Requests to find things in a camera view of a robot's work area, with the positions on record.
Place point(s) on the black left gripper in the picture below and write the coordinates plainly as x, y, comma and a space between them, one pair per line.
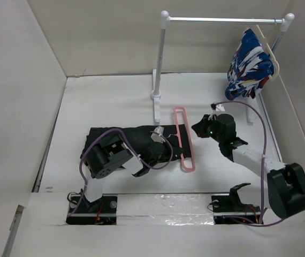
169, 152

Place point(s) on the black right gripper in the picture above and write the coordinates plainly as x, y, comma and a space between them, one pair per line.
199, 128

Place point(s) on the black trousers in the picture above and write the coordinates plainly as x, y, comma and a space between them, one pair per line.
129, 131

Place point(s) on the pink plastic hanger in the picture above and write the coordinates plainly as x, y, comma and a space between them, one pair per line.
181, 140

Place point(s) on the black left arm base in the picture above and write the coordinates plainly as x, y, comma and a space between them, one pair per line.
101, 212

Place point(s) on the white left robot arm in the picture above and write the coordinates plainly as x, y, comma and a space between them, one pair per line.
105, 155

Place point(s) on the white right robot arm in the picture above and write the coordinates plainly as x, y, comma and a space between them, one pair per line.
282, 185

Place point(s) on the cream plastic hanger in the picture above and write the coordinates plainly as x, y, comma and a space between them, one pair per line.
269, 51

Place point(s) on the blue patterned garment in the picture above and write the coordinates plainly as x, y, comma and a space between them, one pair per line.
250, 68

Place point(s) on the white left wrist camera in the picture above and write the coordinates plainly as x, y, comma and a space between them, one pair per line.
158, 134

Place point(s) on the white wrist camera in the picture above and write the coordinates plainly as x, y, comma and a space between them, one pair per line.
217, 109
158, 134

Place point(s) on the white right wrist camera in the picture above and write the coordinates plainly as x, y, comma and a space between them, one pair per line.
217, 109

